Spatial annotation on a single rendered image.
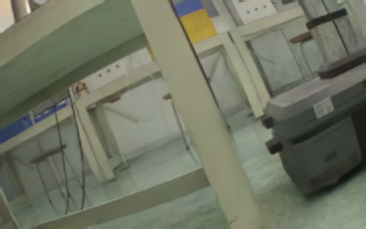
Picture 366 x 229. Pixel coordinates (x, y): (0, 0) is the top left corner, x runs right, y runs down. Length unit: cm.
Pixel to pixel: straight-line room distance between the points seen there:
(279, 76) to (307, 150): 432
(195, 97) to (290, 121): 24
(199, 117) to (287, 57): 448
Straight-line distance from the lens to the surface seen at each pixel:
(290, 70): 548
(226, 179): 105
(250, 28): 403
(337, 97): 115
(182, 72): 104
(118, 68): 426
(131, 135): 590
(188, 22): 420
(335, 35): 136
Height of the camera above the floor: 37
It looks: 2 degrees down
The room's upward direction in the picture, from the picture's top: 24 degrees counter-clockwise
